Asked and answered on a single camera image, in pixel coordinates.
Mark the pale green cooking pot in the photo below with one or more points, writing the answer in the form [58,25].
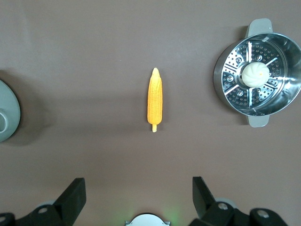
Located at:
[10,110]

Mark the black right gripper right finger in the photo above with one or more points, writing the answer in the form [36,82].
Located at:
[207,204]

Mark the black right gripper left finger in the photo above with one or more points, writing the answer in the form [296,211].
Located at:
[68,202]

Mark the yellow corn cob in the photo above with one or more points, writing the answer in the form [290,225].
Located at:
[155,99]

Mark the white steamed bun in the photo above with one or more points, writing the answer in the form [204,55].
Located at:
[255,74]

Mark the stainless steel steamer pot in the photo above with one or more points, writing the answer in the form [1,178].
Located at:
[289,94]

